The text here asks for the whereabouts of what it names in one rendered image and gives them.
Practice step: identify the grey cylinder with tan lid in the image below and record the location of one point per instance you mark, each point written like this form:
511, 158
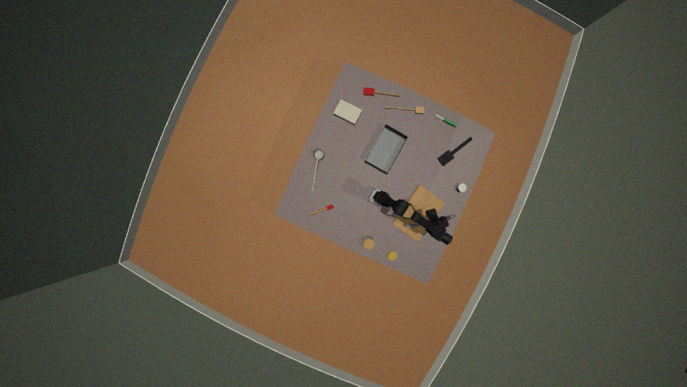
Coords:
368, 242

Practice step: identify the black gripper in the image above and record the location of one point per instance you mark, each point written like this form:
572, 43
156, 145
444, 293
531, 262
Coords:
432, 216

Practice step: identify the grey roasting tin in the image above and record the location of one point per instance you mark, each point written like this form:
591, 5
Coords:
386, 149

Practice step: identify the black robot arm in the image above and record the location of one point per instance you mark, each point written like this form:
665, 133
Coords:
399, 207

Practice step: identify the wooden board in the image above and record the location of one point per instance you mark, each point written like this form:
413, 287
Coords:
422, 200

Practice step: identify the cream flat rectangular block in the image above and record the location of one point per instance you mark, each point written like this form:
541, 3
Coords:
347, 112

